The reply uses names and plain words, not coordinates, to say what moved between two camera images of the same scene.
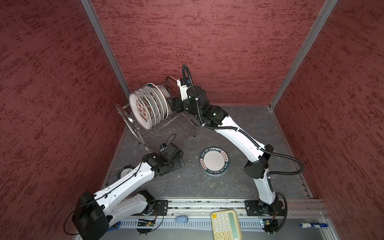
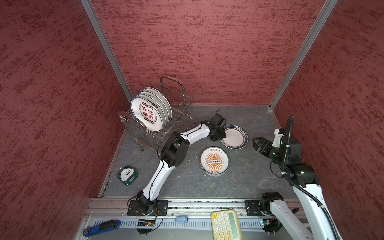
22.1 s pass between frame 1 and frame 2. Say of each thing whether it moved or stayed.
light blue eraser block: stayed
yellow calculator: stayed
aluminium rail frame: stayed
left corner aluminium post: stayed
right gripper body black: moved
